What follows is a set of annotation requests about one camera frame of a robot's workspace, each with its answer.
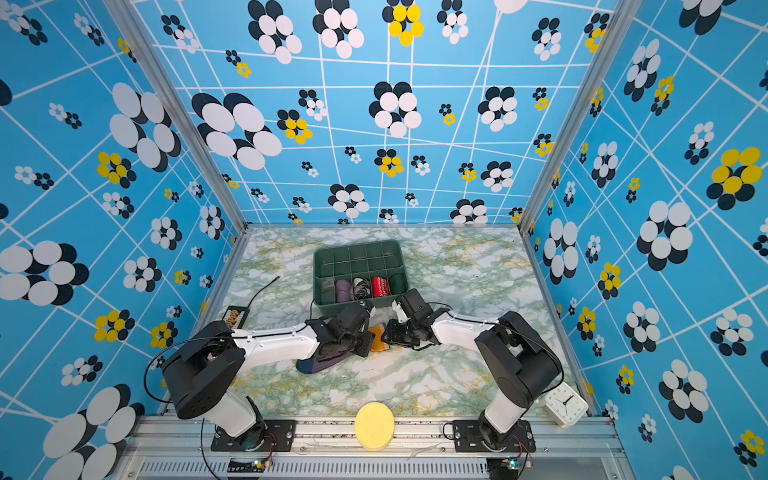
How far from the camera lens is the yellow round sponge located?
72cm

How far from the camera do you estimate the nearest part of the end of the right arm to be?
68 cm

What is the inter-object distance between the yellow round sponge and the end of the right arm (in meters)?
0.18
